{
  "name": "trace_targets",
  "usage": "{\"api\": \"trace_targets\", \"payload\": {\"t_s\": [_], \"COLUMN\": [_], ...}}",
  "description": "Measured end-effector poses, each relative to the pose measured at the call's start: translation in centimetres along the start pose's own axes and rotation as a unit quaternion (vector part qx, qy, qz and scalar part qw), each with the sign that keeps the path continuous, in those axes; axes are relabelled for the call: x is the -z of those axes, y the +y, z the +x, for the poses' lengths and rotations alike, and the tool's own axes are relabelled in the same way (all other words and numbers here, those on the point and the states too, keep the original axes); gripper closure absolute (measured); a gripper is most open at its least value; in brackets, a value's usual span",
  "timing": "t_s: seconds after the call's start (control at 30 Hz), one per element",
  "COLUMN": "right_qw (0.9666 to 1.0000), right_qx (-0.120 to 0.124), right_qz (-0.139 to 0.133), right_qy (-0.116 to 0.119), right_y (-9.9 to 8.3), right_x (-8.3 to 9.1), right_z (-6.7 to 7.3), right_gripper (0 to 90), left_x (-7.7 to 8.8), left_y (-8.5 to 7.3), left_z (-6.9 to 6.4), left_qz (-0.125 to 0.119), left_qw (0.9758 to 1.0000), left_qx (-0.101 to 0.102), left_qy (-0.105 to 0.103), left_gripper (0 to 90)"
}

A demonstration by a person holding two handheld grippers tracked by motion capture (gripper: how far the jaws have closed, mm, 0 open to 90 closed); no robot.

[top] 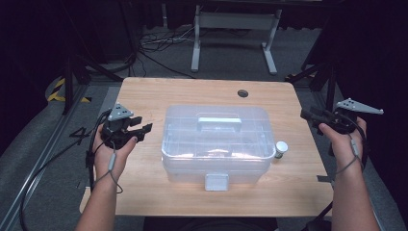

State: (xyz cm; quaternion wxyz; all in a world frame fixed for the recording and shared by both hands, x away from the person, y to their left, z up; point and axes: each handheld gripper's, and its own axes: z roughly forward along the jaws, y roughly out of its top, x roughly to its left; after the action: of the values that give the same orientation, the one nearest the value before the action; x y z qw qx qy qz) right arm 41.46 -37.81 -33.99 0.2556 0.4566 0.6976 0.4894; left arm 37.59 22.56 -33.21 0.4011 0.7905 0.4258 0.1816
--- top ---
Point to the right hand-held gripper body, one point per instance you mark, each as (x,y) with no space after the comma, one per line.
(340,123)

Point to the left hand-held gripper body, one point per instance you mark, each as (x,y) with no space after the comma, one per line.
(117,133)

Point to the small white-capped bottle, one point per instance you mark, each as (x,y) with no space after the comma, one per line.
(281,148)

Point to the clear plastic storage box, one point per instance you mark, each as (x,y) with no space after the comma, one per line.
(218,150)

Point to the person's right hand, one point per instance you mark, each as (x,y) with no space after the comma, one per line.
(344,150)

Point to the person's left hand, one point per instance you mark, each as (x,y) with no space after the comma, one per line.
(106,160)

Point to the black tripod stand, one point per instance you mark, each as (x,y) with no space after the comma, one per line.
(68,83)
(330,86)

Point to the black floor tape mark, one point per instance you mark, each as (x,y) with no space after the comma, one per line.
(81,134)

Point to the yellow black floor tape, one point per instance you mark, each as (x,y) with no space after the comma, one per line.
(57,89)

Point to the person's dark clothed lap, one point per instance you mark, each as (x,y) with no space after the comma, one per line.
(208,224)

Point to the grey metal stand frame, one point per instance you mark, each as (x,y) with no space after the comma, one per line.
(235,20)

